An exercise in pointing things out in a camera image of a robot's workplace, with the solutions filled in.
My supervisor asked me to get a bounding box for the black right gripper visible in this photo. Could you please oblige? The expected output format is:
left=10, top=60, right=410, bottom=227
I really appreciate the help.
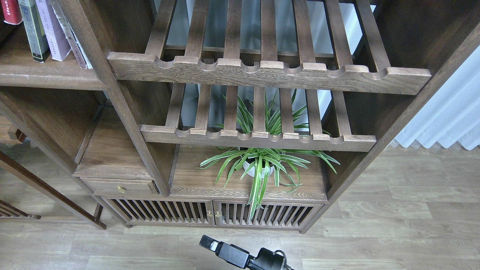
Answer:
left=199, top=235, right=293, bottom=270

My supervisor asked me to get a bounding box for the worn white standing book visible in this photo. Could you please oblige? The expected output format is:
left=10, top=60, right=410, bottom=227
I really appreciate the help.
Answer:
left=49, top=0, right=93, bottom=69

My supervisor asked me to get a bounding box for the green and black book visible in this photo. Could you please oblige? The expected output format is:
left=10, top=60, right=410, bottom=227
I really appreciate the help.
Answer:
left=18, top=0, right=49, bottom=63

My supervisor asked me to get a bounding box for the red cover book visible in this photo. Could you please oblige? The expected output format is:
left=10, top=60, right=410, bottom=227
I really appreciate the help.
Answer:
left=0, top=0, right=23, bottom=25

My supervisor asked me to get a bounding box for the dark wooden bookshelf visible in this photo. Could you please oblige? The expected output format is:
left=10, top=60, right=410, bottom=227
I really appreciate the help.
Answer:
left=1, top=0, right=479, bottom=234

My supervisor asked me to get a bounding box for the green spider plant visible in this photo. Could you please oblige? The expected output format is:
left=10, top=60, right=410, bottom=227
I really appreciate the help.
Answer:
left=196, top=95, right=340, bottom=221

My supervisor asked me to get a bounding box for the white plant pot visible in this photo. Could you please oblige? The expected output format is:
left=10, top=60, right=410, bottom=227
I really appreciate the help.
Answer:
left=243, top=157, right=275, bottom=178

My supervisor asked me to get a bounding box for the pale purple book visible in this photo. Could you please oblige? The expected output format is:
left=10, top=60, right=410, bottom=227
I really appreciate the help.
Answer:
left=36, top=0, right=71, bottom=62

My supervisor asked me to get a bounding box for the white curtain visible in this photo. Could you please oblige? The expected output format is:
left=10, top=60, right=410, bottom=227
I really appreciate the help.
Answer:
left=395, top=48, right=480, bottom=150

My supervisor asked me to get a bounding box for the wooden chair frame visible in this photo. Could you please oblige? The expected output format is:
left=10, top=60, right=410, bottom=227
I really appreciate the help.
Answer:
left=0, top=152, right=107, bottom=230

